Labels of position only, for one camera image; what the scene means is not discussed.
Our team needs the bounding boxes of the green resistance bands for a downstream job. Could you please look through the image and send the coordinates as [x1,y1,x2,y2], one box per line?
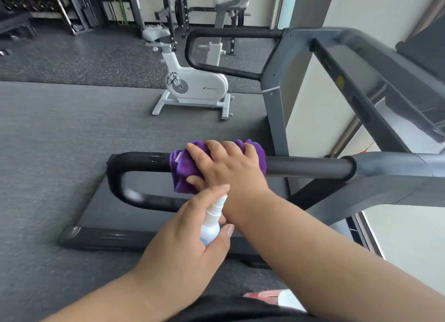
[116,0,131,29]

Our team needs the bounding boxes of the person's left hand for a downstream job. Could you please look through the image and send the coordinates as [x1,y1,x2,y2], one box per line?
[127,184,236,313]

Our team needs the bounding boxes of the black weight bench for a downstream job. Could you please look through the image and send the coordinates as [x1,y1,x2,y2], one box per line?
[0,12,38,41]

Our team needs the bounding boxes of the grey gym machine frame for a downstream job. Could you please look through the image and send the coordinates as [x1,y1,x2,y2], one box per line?
[48,0,102,38]

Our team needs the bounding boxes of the white plastic tub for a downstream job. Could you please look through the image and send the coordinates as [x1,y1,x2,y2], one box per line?
[276,290,308,314]

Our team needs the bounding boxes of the black treadmill handrail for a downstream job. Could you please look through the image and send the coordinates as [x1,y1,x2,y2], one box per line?
[106,151,357,215]
[184,27,284,82]

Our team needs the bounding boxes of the grey treadmill base with uprights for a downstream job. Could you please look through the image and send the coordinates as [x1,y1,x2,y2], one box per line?
[57,85,366,260]

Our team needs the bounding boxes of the purple microfibre cloth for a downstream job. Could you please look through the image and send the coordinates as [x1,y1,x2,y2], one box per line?
[169,139,267,195]

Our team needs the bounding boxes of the white spray bottle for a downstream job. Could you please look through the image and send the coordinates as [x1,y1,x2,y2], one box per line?
[199,194,229,246]

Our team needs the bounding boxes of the person's right hand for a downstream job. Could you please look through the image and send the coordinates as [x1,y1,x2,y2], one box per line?
[185,139,274,226]

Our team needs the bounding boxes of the rack of black dumbbells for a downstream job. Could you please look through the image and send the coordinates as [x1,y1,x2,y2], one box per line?
[0,0,65,20]

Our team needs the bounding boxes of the white exercise bike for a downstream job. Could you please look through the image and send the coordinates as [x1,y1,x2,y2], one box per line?
[141,0,234,121]

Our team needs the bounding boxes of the black shirt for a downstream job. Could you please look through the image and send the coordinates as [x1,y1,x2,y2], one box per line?
[173,295,334,322]

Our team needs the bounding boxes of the person's right forearm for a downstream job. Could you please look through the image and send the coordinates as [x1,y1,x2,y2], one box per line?
[224,189,445,322]

